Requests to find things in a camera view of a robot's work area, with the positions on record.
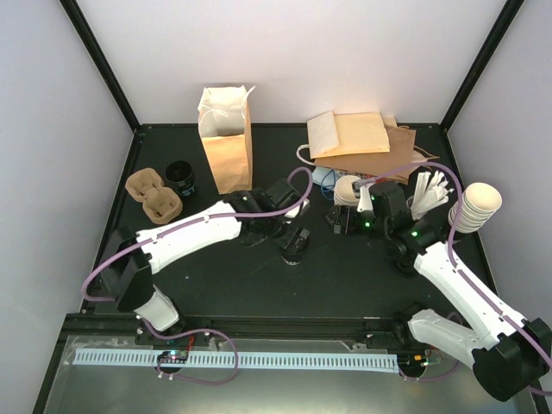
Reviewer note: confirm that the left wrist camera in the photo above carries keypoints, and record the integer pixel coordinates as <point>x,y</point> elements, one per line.
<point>298,211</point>

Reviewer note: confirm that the brown kraft paper bag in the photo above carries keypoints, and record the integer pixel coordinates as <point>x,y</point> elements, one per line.
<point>402,152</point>

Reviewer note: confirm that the black printed paper cup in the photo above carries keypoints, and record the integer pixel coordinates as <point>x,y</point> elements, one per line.
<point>180,176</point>

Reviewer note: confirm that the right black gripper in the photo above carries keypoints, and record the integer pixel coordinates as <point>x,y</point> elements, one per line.
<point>341,213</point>

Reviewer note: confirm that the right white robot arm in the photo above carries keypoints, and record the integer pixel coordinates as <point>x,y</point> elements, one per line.
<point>506,352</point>

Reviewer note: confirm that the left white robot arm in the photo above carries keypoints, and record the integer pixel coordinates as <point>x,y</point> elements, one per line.
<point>131,259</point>

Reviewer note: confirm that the brown pulp cup carrier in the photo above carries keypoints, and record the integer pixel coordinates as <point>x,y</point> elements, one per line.
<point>161,204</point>

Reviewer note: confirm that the tilted paper cup stack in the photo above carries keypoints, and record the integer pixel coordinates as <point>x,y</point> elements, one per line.
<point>478,203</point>

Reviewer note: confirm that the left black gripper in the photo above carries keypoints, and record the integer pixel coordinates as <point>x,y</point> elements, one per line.
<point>299,241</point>

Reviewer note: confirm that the white paper cup stack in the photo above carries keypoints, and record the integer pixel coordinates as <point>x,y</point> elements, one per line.
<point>344,192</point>

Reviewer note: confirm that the right black lid stack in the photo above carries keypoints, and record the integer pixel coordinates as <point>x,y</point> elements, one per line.
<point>405,268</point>

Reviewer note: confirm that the orange paper bag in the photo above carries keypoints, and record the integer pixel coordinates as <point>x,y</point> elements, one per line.
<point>224,128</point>
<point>330,135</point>

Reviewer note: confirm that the small circuit board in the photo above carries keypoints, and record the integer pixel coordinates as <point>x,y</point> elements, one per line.
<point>172,356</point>

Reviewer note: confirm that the single white paper cup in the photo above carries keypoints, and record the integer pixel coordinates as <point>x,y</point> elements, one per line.
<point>292,256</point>

